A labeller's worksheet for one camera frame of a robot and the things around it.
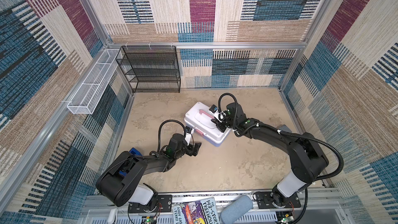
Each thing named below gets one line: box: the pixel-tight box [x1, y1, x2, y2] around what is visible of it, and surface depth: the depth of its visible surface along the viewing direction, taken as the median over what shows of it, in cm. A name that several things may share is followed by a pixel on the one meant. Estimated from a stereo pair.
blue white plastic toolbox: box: [183, 101, 232, 148], surface depth 90 cm
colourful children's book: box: [173, 196, 221, 224], surface depth 70 cm
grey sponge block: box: [278, 124, 293, 133], surface depth 98 cm
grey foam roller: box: [220, 194, 254, 224], surface depth 71 cm
